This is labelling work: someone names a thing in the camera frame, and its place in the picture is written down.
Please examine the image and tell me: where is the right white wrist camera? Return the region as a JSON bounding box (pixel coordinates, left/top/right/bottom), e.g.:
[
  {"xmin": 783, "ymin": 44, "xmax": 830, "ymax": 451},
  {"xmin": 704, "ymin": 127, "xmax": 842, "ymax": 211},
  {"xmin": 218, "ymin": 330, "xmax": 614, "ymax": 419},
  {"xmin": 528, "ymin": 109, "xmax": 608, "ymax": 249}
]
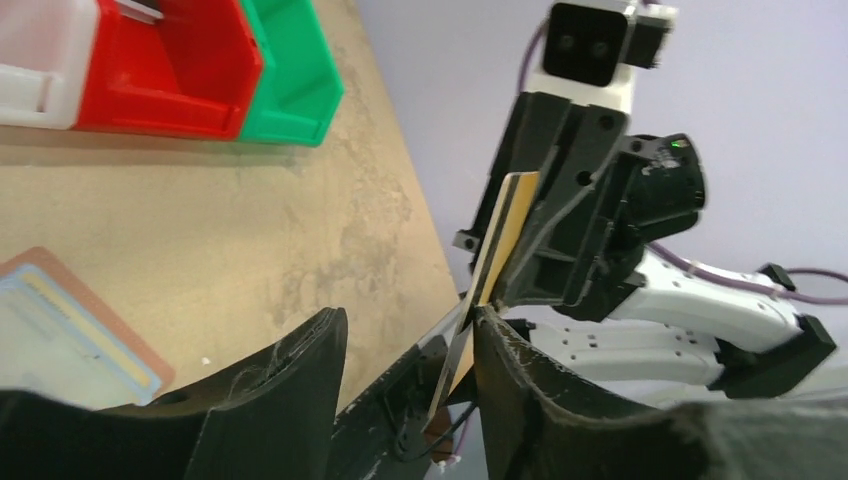
[{"xmin": 517, "ymin": 1, "xmax": 679, "ymax": 114}]

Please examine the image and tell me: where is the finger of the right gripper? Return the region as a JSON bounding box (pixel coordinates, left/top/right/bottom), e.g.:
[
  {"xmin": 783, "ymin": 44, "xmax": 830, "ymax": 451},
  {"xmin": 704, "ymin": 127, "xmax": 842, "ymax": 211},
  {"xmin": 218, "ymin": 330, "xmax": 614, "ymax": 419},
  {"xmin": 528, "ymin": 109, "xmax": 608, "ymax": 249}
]
[
  {"xmin": 453, "ymin": 91, "xmax": 584, "ymax": 306},
  {"xmin": 495, "ymin": 176, "xmax": 606, "ymax": 308}
]

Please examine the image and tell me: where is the pink leather card holder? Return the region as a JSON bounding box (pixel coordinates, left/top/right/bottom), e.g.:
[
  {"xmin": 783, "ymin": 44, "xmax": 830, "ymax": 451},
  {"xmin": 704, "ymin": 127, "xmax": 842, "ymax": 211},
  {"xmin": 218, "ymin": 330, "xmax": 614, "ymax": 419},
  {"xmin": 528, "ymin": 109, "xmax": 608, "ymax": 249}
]
[{"xmin": 1, "ymin": 247, "xmax": 175, "ymax": 410}]

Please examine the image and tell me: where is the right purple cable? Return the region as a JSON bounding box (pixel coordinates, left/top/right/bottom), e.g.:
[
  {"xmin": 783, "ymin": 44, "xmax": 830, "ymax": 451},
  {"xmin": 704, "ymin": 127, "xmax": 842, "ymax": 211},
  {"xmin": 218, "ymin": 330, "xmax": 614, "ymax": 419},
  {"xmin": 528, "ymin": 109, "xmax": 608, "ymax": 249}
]
[{"xmin": 516, "ymin": 19, "xmax": 848, "ymax": 307}]

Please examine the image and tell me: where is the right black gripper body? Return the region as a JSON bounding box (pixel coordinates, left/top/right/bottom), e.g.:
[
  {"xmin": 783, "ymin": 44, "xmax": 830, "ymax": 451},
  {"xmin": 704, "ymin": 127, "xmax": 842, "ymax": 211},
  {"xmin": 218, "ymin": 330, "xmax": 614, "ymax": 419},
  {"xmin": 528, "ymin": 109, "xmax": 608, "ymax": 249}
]
[{"xmin": 556, "ymin": 106, "xmax": 706, "ymax": 322}]

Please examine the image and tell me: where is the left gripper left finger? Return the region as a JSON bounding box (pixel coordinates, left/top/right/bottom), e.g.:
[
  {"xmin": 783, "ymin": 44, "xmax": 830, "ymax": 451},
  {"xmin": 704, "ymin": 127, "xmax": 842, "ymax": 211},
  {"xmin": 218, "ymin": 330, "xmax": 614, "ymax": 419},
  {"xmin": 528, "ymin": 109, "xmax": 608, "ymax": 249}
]
[{"xmin": 106, "ymin": 308, "xmax": 348, "ymax": 479}]

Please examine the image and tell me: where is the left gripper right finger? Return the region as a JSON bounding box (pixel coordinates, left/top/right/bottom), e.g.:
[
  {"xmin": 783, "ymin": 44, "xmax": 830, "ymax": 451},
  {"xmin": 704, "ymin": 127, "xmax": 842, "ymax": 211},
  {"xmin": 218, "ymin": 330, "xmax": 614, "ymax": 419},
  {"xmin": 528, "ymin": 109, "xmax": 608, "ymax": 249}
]
[{"xmin": 474, "ymin": 307, "xmax": 663, "ymax": 479}]

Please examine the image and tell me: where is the red plastic bin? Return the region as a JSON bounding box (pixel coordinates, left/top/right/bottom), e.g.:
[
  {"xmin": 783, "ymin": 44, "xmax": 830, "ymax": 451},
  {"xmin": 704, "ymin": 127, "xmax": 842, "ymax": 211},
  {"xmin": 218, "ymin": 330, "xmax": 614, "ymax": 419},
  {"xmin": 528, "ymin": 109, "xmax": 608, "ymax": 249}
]
[{"xmin": 74, "ymin": 0, "xmax": 263, "ymax": 141}]

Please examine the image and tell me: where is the silver credit card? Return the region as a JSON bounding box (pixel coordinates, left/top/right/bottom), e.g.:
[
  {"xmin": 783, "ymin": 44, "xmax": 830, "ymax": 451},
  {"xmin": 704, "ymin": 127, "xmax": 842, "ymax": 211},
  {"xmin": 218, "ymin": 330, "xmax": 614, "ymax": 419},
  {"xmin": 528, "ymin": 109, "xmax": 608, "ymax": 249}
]
[{"xmin": 115, "ymin": 0, "xmax": 164, "ymax": 23}]

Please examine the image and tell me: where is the green plastic bin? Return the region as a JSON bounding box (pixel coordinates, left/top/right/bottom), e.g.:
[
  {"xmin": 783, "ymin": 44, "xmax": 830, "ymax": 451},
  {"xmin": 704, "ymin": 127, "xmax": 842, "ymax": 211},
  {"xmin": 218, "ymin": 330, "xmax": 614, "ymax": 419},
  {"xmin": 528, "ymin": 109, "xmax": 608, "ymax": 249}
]
[{"xmin": 238, "ymin": 0, "xmax": 344, "ymax": 147}]

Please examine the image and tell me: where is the white plastic bin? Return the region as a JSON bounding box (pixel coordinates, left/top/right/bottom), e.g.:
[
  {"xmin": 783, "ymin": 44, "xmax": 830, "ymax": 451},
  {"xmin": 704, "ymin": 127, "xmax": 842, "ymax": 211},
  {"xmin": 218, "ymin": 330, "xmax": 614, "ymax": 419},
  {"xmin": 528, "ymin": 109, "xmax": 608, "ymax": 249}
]
[{"xmin": 1, "ymin": 0, "xmax": 100, "ymax": 130}]

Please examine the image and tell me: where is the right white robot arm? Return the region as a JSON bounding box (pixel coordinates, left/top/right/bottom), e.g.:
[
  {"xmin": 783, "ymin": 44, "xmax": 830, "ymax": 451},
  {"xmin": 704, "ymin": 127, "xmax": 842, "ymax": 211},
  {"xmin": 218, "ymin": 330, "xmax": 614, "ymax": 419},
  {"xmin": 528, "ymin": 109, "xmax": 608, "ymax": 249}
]
[{"xmin": 457, "ymin": 92, "xmax": 837, "ymax": 399}]

